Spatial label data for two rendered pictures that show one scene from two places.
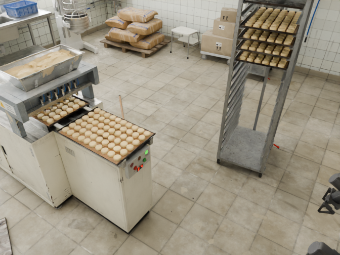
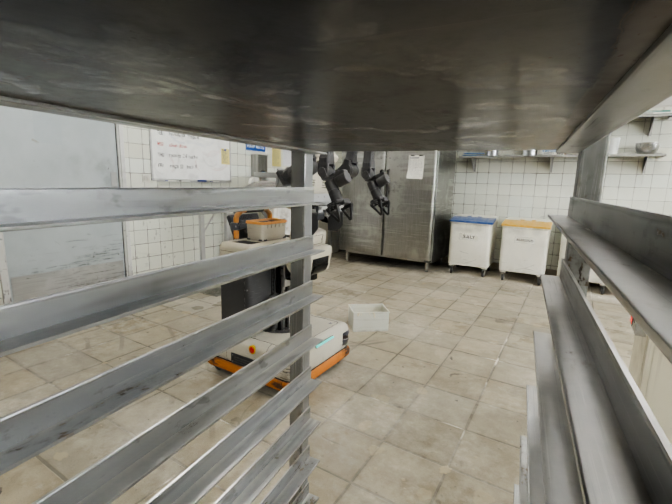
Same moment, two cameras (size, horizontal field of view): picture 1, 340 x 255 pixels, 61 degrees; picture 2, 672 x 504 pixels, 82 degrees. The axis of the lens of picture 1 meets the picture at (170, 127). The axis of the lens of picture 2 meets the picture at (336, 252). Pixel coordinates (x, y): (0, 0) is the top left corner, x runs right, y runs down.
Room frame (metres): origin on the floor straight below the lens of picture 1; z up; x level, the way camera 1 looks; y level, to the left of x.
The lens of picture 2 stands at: (2.76, -0.86, 1.17)
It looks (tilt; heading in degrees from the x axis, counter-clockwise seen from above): 10 degrees down; 179
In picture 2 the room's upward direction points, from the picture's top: 2 degrees clockwise
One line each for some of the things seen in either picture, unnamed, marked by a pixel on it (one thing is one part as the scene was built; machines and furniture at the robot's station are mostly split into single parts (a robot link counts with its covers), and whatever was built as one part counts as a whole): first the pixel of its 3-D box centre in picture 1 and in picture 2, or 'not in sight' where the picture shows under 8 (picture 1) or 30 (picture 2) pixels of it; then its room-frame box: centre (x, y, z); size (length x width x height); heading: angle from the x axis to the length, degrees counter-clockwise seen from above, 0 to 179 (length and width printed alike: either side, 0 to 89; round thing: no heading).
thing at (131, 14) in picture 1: (136, 14); not in sight; (5.64, 0.65, 0.62); 0.72 x 0.42 x 0.17; 64
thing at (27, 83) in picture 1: (44, 68); not in sight; (1.99, 0.94, 1.25); 0.56 x 0.29 x 0.14; 145
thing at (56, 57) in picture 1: (44, 65); not in sight; (1.99, 0.94, 1.28); 0.54 x 0.27 x 0.06; 145
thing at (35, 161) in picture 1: (36, 132); not in sight; (2.26, 1.33, 0.42); 1.28 x 0.72 x 0.84; 55
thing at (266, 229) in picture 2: not in sight; (266, 229); (0.40, -1.24, 0.87); 0.23 x 0.15 x 0.11; 147
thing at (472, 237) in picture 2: not in sight; (472, 244); (-2.41, 1.11, 0.38); 0.64 x 0.54 x 0.77; 150
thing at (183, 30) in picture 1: (186, 41); not in sight; (5.34, -0.30, 0.23); 0.45 x 0.45 x 0.46; 49
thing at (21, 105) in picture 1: (52, 95); not in sight; (1.99, 0.94, 1.01); 0.72 x 0.33 x 0.34; 145
